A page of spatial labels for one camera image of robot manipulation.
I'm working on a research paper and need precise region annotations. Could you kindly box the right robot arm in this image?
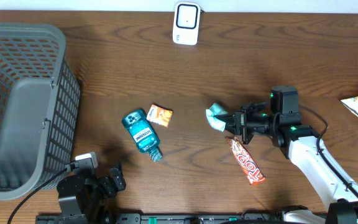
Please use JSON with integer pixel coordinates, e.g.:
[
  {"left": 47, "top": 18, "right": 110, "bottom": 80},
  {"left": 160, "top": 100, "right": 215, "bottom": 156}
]
[{"left": 206, "top": 85, "right": 358, "bottom": 223}]

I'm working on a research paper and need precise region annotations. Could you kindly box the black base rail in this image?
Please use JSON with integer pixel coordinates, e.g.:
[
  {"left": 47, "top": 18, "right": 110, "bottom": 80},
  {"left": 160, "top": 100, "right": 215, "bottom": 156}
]
[{"left": 35, "top": 212, "right": 329, "bottom": 224}]

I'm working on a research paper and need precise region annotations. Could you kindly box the orange chocolate bar wrapper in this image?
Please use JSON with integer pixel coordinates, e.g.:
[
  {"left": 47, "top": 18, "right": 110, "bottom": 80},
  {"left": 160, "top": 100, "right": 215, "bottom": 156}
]
[{"left": 225, "top": 136, "right": 266, "bottom": 185}]

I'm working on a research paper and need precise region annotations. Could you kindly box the grey plastic mesh basket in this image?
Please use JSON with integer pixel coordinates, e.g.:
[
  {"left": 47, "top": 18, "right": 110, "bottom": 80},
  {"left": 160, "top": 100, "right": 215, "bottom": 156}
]
[{"left": 0, "top": 23, "right": 81, "bottom": 200}]

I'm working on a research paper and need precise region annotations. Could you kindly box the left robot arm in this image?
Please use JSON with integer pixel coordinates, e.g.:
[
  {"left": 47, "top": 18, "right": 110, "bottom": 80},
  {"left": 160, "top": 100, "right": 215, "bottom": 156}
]
[{"left": 57, "top": 158, "right": 126, "bottom": 224}]

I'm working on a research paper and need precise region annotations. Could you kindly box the white barcode scanner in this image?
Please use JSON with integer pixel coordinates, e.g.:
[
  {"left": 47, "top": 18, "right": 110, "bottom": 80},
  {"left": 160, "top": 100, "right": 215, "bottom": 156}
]
[{"left": 172, "top": 2, "right": 201, "bottom": 45}]

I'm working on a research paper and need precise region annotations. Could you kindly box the blue Listerine mouthwash bottle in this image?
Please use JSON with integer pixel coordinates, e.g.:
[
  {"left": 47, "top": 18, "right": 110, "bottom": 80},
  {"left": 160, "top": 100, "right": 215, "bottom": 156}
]
[{"left": 122, "top": 110, "right": 162, "bottom": 162}]

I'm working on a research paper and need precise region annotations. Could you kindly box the pale green snack packet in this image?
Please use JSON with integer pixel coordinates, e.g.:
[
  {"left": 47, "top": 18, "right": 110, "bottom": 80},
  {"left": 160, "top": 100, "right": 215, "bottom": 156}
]
[{"left": 206, "top": 103, "right": 228, "bottom": 132}]

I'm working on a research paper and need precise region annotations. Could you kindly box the small orange tissue pack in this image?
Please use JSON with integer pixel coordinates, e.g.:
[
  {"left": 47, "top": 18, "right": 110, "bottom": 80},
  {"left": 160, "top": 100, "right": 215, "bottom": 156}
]
[{"left": 146, "top": 105, "right": 173, "bottom": 128}]

